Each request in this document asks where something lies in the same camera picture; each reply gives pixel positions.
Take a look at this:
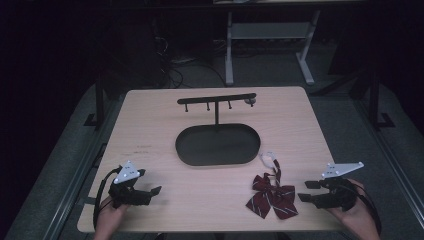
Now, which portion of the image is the dark red striped bow tie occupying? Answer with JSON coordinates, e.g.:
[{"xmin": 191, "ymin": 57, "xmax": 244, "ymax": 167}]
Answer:
[{"xmin": 245, "ymin": 151, "xmax": 300, "ymax": 221}]

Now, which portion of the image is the black hook stand with tray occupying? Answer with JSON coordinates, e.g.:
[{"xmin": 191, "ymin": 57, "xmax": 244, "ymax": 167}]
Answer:
[{"xmin": 174, "ymin": 92, "xmax": 262, "ymax": 167}]

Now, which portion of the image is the white metal table frame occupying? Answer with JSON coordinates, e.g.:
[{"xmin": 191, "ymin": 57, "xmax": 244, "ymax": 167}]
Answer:
[{"xmin": 224, "ymin": 9, "xmax": 322, "ymax": 86}]

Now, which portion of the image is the tangle of black floor cables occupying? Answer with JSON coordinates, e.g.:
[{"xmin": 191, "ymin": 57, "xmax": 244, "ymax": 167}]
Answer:
[{"xmin": 154, "ymin": 34, "xmax": 228, "ymax": 90}]

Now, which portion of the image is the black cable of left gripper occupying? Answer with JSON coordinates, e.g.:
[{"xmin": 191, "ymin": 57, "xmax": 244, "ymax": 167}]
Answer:
[{"xmin": 92, "ymin": 167, "xmax": 122, "ymax": 229}]

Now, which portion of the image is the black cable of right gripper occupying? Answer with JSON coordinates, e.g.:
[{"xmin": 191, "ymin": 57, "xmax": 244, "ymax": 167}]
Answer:
[{"xmin": 346, "ymin": 182, "xmax": 383, "ymax": 234}]

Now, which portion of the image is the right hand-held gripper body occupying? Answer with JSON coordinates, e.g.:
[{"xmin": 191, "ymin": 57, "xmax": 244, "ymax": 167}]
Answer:
[{"xmin": 312, "ymin": 161, "xmax": 365, "ymax": 212}]

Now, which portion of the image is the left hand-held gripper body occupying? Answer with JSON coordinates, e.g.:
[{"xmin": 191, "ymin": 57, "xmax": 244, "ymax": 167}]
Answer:
[{"xmin": 107, "ymin": 160, "xmax": 153, "ymax": 210}]

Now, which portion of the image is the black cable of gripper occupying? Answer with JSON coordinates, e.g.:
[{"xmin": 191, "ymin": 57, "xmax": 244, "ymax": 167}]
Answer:
[
  {"xmin": 346, "ymin": 182, "xmax": 383, "ymax": 234},
  {"xmin": 92, "ymin": 167, "xmax": 122, "ymax": 229}
]

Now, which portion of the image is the person's right hand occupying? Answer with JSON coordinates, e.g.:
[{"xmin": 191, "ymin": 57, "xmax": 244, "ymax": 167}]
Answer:
[{"xmin": 327, "ymin": 178, "xmax": 380, "ymax": 235}]

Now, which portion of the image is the black metal stand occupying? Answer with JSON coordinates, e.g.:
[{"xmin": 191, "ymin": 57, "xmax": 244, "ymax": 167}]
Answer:
[
  {"xmin": 83, "ymin": 71, "xmax": 106, "ymax": 128},
  {"xmin": 368, "ymin": 64, "xmax": 397, "ymax": 130}
]

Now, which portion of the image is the person's left hand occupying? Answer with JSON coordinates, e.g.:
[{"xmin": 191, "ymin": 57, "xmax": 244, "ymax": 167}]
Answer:
[{"xmin": 94, "ymin": 195, "xmax": 130, "ymax": 234}]

